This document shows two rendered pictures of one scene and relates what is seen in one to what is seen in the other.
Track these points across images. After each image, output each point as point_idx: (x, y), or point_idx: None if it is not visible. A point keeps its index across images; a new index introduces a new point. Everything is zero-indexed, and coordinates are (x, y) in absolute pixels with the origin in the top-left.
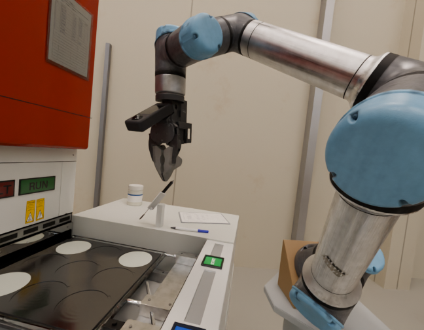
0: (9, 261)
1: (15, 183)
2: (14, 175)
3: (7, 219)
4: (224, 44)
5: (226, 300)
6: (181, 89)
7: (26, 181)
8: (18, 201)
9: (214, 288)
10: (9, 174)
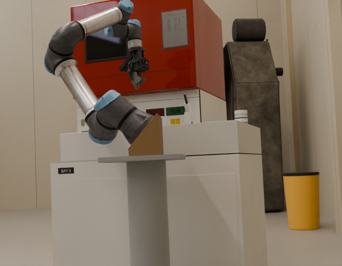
0: None
1: (164, 109)
2: (163, 106)
3: (162, 126)
4: (115, 25)
5: None
6: (130, 45)
7: (169, 108)
8: (167, 119)
9: None
10: (161, 105)
